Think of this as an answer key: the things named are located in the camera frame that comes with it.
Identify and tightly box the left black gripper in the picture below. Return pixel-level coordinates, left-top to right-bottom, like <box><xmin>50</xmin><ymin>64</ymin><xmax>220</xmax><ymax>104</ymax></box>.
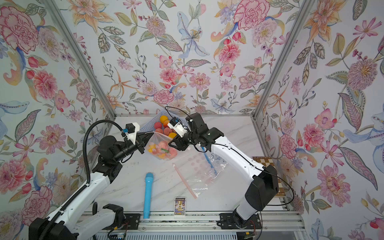
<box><xmin>113</xmin><ymin>132</ymin><xmax>154</xmax><ymax>163</ymax></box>

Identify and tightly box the yellow peach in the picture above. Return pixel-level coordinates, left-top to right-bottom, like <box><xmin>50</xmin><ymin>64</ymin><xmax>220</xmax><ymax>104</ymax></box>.
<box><xmin>168</xmin><ymin>133</ymin><xmax>178</xmax><ymax>139</ymax></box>
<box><xmin>158</xmin><ymin>153</ymin><xmax>167</xmax><ymax>160</ymax></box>
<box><xmin>160</xmin><ymin>116</ymin><xmax>169</xmax><ymax>124</ymax></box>
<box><xmin>148</xmin><ymin>144</ymin><xmax>157</xmax><ymax>154</ymax></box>

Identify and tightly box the clear pink zip-top bag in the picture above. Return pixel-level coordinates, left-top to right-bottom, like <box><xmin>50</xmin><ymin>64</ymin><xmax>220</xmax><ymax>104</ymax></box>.
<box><xmin>145</xmin><ymin>132</ymin><xmax>178</xmax><ymax>161</ymax></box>
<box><xmin>173</xmin><ymin>146</ymin><xmax>224</xmax><ymax>199</ymax></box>

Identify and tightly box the dark pink peach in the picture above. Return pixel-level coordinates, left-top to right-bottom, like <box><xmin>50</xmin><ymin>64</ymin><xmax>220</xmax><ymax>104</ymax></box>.
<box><xmin>154</xmin><ymin>122</ymin><xmax>163</xmax><ymax>129</ymax></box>

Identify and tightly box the pink peach with leaf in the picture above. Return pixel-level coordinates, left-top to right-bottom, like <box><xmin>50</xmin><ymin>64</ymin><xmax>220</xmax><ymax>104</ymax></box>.
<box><xmin>158</xmin><ymin>141</ymin><xmax>169</xmax><ymax>152</ymax></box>

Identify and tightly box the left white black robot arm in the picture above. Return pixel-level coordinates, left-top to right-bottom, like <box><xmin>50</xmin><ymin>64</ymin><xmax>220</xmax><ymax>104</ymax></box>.
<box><xmin>29</xmin><ymin>120</ymin><xmax>154</xmax><ymax>240</ymax></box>

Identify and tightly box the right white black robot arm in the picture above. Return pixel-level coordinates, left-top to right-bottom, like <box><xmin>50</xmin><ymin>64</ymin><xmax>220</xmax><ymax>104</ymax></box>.
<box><xmin>168</xmin><ymin>113</ymin><xmax>280</xmax><ymax>229</ymax></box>

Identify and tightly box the pink peach centre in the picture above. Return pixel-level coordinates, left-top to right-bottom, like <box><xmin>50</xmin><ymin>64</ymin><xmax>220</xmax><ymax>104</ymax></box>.
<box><xmin>163</xmin><ymin>128</ymin><xmax>173</xmax><ymax>136</ymax></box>

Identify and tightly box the yellow peach top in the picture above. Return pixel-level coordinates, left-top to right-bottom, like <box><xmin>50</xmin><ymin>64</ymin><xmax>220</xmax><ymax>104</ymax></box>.
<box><xmin>160</xmin><ymin>116</ymin><xmax>169</xmax><ymax>124</ymax></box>

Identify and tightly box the clear blue zip-top bag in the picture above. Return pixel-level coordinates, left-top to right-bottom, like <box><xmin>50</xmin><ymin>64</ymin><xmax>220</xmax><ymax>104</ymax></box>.
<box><xmin>202</xmin><ymin>148</ymin><xmax>228</xmax><ymax>178</ymax></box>

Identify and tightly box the blue perforated plastic basket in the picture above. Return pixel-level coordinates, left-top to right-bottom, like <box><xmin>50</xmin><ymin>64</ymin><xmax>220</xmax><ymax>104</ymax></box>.
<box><xmin>140</xmin><ymin>110</ymin><xmax>190</xmax><ymax>132</ymax></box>

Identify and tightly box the light blue toy microphone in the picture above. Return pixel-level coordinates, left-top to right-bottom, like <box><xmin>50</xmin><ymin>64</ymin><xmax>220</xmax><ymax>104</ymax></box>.
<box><xmin>143</xmin><ymin>173</ymin><xmax>154</xmax><ymax>219</ymax></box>

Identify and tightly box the wooden chessboard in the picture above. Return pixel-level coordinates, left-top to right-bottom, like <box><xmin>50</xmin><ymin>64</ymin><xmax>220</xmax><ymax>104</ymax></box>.
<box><xmin>252</xmin><ymin>156</ymin><xmax>286</xmax><ymax>198</ymax></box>

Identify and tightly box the small purple card box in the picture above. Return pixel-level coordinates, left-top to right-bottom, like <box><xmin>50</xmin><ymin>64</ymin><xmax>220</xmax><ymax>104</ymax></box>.
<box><xmin>174</xmin><ymin>197</ymin><xmax>186</xmax><ymax>217</ymax></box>

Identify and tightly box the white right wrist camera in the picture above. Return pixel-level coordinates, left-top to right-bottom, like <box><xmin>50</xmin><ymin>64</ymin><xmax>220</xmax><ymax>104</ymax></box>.
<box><xmin>168</xmin><ymin>117</ymin><xmax>188</xmax><ymax>138</ymax></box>

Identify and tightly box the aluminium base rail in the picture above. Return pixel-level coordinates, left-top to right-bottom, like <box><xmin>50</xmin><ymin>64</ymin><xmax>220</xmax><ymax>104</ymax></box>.
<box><xmin>47</xmin><ymin>211</ymin><xmax>307</xmax><ymax>233</ymax></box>

